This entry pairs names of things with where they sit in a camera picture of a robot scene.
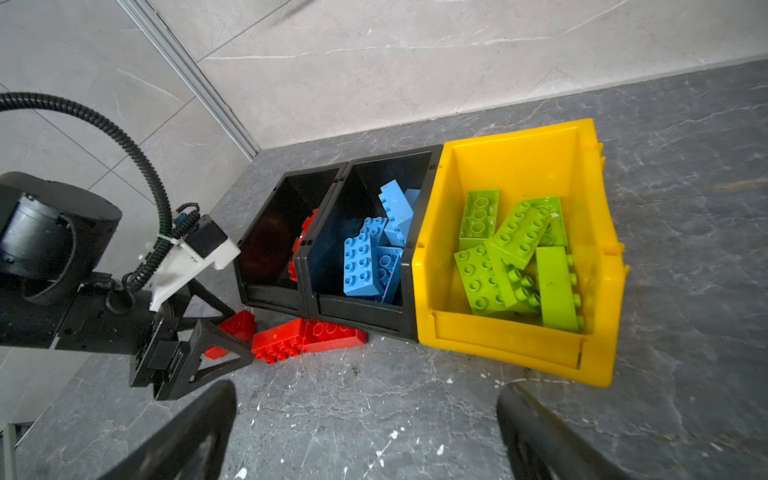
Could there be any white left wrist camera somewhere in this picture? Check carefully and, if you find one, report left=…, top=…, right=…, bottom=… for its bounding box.
left=149, top=215, right=241, bottom=312

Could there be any red long lego brick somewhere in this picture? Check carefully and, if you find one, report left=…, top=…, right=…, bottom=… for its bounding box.
left=251, top=319, right=367, bottom=364

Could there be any blue square lego brick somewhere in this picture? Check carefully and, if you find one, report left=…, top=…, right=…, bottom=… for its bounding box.
left=360, top=217, right=389, bottom=246

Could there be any red arch lego piece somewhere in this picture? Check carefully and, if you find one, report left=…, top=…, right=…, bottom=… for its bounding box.
left=288, top=209, right=318, bottom=282

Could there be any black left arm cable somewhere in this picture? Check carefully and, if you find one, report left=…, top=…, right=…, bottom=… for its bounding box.
left=0, top=91, right=202, bottom=295

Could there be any black plastic bin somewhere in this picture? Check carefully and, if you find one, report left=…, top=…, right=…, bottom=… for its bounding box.
left=296, top=144, right=443, bottom=341
left=234, top=162, right=347, bottom=317

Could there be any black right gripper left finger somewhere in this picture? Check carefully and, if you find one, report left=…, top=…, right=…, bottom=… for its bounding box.
left=102, top=380, right=237, bottom=479

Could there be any red lego plate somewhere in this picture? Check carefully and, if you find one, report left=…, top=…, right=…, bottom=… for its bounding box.
left=205, top=310, right=256, bottom=360

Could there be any blue long lego brick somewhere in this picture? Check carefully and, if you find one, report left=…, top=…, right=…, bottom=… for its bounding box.
left=343, top=233, right=382, bottom=297

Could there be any green long lego brick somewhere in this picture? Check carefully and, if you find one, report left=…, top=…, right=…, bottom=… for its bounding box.
left=485, top=200, right=552, bottom=270

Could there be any black plastic bin middle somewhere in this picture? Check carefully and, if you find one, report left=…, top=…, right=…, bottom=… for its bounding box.
left=296, top=144, right=443, bottom=341

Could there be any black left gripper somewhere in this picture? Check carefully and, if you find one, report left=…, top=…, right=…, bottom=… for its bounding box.
left=129, top=280, right=254, bottom=401

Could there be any yellow plastic bin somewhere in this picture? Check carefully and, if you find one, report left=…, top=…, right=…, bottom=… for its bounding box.
left=413, top=119, right=629, bottom=387

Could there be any black plastic bin left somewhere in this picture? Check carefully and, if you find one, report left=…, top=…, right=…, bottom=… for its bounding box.
left=234, top=162, right=347, bottom=317

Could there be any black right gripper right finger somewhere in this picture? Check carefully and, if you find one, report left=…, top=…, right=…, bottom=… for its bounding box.
left=496, top=384, right=630, bottom=479

